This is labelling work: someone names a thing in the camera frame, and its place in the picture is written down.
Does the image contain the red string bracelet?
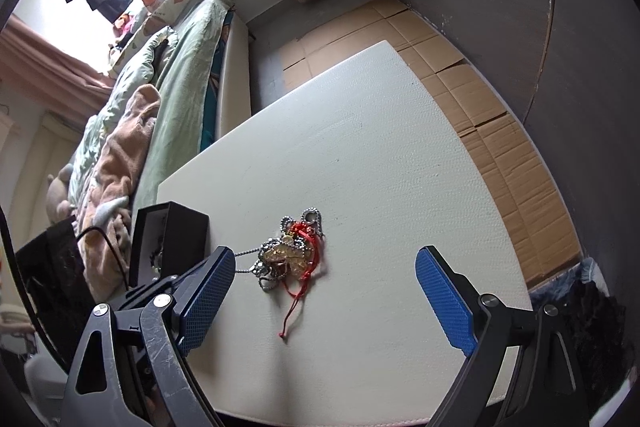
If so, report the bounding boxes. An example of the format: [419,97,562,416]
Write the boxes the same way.
[276,221,323,343]

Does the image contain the pink fleece blanket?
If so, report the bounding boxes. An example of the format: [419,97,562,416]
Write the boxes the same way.
[75,84,162,303]

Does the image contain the heap of colourful toys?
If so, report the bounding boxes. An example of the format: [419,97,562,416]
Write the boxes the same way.
[110,9,148,58]

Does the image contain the white bed frame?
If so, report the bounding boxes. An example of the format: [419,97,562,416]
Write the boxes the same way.
[214,9,253,142]

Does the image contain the beige plush toy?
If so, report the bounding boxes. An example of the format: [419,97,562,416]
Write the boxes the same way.
[46,164,76,225]

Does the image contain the gold charm bracelet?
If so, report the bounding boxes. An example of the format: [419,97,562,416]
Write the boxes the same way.
[262,237,316,280]

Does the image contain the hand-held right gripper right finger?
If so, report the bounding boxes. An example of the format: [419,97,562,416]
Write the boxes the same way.
[415,245,591,427]

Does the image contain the black gift box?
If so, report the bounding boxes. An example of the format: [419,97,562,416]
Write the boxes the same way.
[129,202,210,288]

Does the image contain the dark patterned cloth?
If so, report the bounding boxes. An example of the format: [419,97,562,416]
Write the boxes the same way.
[530,257,631,408]

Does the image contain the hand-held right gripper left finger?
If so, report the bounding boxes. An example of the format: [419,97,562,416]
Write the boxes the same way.
[60,246,236,427]

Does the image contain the black cable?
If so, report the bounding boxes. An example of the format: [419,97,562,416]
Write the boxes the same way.
[74,226,132,290]

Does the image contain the green bedsheet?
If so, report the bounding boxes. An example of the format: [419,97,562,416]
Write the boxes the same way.
[132,0,236,208]

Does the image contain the flattened cardboard sheets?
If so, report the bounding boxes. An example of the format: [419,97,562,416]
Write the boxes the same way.
[280,0,583,290]

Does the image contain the silver and red jewellery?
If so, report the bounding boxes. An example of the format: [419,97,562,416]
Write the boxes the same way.
[232,207,328,293]

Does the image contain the black glossy panel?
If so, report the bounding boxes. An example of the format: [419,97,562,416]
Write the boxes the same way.
[15,219,96,358]

